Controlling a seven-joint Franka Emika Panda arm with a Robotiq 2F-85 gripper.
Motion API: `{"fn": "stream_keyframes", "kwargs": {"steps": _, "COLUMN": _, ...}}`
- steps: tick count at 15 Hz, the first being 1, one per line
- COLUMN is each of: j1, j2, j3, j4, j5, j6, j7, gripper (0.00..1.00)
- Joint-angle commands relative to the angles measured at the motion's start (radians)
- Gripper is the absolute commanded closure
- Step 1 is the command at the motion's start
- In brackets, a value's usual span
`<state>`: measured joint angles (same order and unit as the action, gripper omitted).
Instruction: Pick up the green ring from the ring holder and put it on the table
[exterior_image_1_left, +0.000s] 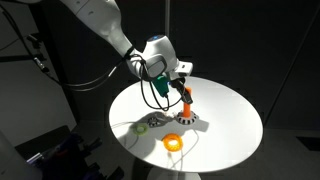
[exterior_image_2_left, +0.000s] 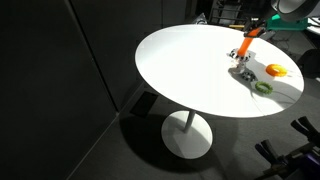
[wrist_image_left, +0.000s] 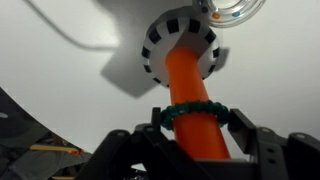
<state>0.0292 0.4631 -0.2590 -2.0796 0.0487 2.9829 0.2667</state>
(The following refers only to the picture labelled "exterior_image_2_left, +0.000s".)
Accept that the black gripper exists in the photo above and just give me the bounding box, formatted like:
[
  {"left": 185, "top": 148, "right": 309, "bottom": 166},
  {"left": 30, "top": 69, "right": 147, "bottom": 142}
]
[{"left": 243, "top": 16, "right": 277, "bottom": 42}]

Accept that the black metal shelf rack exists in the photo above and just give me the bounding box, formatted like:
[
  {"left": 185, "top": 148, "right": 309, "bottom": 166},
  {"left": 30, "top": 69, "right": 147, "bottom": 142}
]
[{"left": 208, "top": 0, "right": 254, "bottom": 26}]

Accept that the round white table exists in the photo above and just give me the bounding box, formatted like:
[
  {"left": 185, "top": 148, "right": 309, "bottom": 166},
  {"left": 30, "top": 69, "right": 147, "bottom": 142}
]
[{"left": 134, "top": 23, "right": 305, "bottom": 160}]

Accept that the black flat floor panel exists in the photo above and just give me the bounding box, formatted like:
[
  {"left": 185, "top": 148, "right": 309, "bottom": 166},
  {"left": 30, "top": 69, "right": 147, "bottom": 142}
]
[{"left": 129, "top": 90, "right": 159, "bottom": 118}]

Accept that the purple clamp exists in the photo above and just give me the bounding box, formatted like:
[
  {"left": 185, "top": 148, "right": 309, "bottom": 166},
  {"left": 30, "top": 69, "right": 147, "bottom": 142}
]
[{"left": 293, "top": 151, "right": 320, "bottom": 180}]

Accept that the teal camera mount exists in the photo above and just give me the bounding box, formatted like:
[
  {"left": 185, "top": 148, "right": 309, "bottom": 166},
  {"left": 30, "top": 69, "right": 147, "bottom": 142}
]
[{"left": 266, "top": 13, "right": 309, "bottom": 32}]

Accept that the large black white checkered ring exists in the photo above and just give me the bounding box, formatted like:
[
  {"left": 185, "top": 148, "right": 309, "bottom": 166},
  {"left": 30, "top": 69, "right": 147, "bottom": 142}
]
[{"left": 229, "top": 47, "right": 251, "bottom": 63}]

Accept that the clear ring with beads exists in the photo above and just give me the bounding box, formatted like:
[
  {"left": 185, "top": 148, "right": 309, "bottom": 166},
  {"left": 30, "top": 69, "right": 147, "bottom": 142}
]
[{"left": 231, "top": 62, "right": 246, "bottom": 75}]

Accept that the large orange ring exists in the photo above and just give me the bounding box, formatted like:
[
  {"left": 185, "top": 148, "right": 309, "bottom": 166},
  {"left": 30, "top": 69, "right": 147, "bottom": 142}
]
[{"left": 265, "top": 63, "right": 288, "bottom": 78}]

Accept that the small black white ring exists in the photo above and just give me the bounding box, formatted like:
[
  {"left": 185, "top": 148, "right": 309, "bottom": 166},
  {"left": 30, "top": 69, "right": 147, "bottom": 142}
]
[{"left": 241, "top": 70, "right": 258, "bottom": 83}]

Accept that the lime green ring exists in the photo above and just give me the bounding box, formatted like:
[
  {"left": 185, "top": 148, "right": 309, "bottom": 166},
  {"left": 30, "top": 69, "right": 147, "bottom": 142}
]
[{"left": 254, "top": 81, "right": 274, "bottom": 95}]

